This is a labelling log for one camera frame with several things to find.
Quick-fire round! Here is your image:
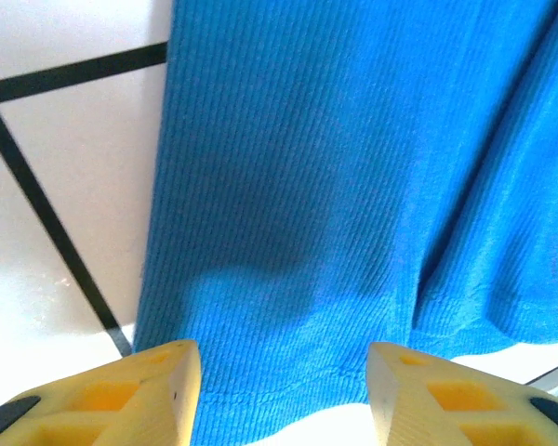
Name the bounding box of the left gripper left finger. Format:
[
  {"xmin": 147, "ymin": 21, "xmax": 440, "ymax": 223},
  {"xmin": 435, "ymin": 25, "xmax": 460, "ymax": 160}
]
[{"xmin": 0, "ymin": 338, "xmax": 202, "ymax": 446}]

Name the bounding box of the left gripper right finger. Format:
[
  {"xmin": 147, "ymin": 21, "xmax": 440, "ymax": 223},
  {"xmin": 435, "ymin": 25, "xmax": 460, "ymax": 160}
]
[{"xmin": 366, "ymin": 341, "xmax": 558, "ymax": 446}]

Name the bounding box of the blue tank top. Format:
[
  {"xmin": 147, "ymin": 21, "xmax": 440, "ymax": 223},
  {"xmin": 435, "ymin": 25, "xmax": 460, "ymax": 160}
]
[{"xmin": 132, "ymin": 0, "xmax": 558, "ymax": 446}]

